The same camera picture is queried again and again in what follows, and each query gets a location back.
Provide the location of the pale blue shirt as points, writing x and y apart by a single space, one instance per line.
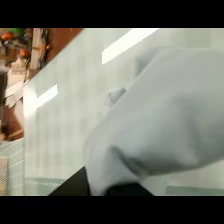
166 116

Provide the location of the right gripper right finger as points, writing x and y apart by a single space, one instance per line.
128 190

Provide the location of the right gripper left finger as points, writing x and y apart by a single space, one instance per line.
75 186

